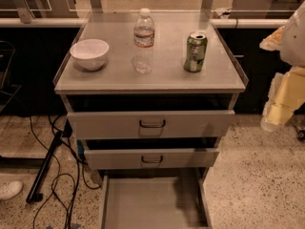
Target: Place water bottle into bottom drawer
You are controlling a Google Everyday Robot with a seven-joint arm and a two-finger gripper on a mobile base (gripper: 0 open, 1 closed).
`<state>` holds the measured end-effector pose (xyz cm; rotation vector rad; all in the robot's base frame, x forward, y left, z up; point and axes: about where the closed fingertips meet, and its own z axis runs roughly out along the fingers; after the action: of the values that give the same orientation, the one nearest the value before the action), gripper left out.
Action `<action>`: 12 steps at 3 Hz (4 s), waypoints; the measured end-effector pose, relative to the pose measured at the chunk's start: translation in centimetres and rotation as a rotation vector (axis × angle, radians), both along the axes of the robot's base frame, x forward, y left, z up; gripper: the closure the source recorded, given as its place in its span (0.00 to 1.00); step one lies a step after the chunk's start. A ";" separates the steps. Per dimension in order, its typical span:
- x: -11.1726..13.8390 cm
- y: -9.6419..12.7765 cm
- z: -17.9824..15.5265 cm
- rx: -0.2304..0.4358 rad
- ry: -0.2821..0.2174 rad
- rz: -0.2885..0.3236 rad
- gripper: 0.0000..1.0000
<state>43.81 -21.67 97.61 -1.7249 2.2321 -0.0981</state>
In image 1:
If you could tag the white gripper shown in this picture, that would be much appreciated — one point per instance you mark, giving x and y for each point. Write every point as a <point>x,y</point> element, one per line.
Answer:
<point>294,44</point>

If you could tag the grey drawer cabinet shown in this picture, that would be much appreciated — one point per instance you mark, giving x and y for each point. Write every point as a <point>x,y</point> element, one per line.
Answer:
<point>168,87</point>

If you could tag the grey middle drawer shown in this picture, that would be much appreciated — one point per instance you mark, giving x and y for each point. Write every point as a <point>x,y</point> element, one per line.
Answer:
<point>150,158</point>

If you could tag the white shoe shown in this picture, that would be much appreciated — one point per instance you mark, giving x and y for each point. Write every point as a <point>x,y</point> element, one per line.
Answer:
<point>10,190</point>

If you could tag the black floor bar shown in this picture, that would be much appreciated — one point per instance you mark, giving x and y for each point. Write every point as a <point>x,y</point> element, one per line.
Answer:
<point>34,194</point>

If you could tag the black caster wheel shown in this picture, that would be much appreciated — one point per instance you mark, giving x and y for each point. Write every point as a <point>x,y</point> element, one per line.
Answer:
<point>300,133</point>

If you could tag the grey bottom drawer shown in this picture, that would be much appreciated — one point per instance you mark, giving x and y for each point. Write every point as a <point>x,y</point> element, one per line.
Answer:
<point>170,202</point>

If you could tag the grey drawer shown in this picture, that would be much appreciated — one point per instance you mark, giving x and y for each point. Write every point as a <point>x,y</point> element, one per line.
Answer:
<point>170,202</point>
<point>160,124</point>
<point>150,158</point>

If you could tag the white ceramic bowl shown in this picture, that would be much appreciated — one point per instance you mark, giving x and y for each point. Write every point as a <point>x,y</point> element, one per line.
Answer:
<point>90,54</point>

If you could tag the clear plastic water bottle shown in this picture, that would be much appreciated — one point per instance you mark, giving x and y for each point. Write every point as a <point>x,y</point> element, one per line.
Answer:
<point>143,39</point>

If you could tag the green soda can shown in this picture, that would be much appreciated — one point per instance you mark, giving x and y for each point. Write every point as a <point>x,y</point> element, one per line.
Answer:
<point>196,50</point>

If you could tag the grey top drawer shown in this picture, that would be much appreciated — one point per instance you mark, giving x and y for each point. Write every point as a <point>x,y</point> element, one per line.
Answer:
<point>160,124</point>

